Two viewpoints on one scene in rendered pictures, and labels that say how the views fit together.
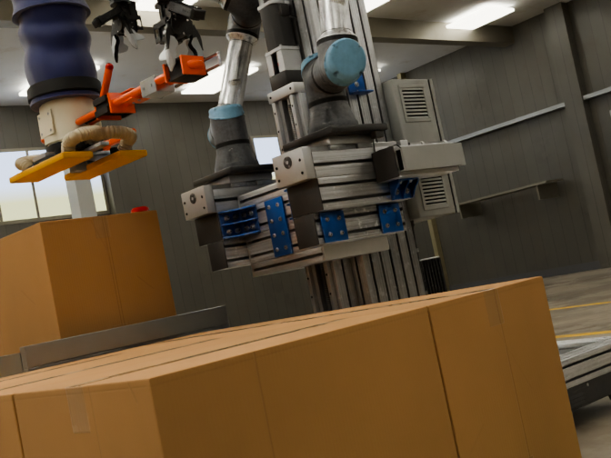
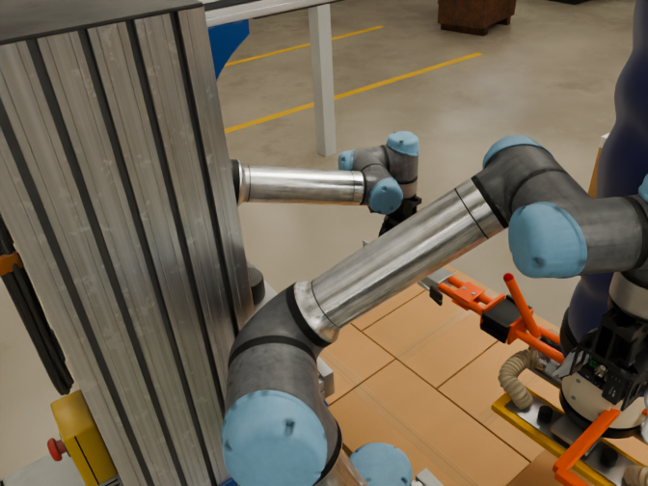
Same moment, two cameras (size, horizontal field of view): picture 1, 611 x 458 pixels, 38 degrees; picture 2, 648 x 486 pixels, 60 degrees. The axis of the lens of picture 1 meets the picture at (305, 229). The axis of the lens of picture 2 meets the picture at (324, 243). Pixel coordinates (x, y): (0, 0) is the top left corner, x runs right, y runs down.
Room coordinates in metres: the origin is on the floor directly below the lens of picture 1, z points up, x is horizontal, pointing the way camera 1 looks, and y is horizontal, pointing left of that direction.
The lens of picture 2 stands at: (3.51, 0.19, 2.15)
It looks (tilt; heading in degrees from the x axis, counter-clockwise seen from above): 35 degrees down; 188
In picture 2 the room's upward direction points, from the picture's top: 4 degrees counter-clockwise
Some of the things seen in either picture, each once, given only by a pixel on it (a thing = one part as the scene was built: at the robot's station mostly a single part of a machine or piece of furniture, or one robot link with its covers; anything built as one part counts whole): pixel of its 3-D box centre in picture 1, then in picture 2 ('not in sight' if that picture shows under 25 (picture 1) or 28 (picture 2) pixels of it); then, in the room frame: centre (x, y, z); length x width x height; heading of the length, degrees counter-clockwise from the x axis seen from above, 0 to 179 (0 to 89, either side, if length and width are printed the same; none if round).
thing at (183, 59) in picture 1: (184, 69); not in sight; (2.26, 0.23, 1.23); 0.08 x 0.07 x 0.05; 45
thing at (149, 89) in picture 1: (156, 86); (435, 279); (2.36, 0.32, 1.23); 0.07 x 0.07 x 0.04; 45
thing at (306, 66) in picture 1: (324, 78); not in sight; (2.54, -0.14, 1.20); 0.13 x 0.12 x 0.14; 20
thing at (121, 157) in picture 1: (103, 161); (575, 438); (2.75, 0.58, 1.13); 0.34 x 0.10 x 0.05; 45
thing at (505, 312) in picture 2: (114, 106); (505, 318); (2.51, 0.47, 1.24); 0.10 x 0.08 x 0.06; 135
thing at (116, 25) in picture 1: (125, 18); (627, 344); (3.01, 0.47, 1.66); 0.09 x 0.08 x 0.12; 131
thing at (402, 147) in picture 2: not in sight; (401, 156); (2.28, 0.23, 1.54); 0.09 x 0.08 x 0.11; 110
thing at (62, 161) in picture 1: (48, 163); not in sight; (2.62, 0.72, 1.13); 0.34 x 0.10 x 0.05; 45
